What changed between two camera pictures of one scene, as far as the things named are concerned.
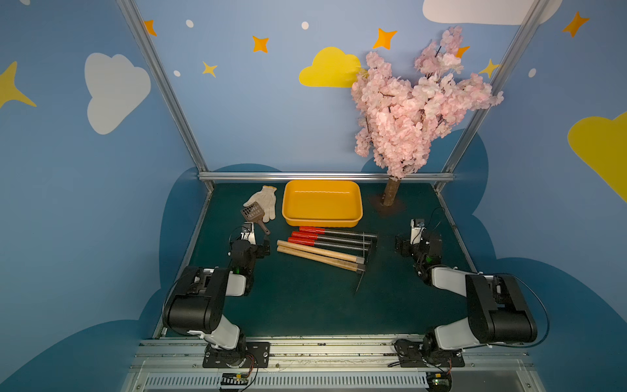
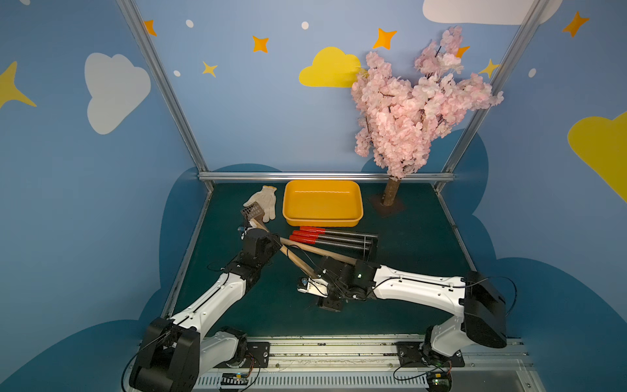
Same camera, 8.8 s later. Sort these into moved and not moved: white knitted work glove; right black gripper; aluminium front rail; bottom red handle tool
Moved: right black gripper
Not moved: aluminium front rail; white knitted work glove; bottom red handle tool
